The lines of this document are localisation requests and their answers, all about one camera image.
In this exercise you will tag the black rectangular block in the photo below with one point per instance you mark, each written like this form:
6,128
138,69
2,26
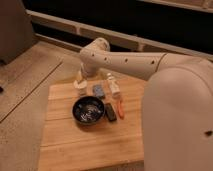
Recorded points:
110,112

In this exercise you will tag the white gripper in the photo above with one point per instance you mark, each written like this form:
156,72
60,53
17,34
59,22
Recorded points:
84,73

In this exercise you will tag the blue grey sponge block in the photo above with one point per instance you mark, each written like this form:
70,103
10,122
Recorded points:
98,91

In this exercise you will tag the white shelf rail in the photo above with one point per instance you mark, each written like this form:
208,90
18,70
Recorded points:
92,32

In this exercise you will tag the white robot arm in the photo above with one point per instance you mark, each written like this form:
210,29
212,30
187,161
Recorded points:
177,105

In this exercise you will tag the white small bottle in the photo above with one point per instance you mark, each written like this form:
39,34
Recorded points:
113,85

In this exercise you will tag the dark ceramic bowl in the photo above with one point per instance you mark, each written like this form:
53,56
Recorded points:
88,110

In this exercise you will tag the grey couch corner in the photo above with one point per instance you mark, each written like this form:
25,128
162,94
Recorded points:
16,31

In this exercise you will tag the wooden cutting board table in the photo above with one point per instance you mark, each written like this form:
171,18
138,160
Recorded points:
68,146

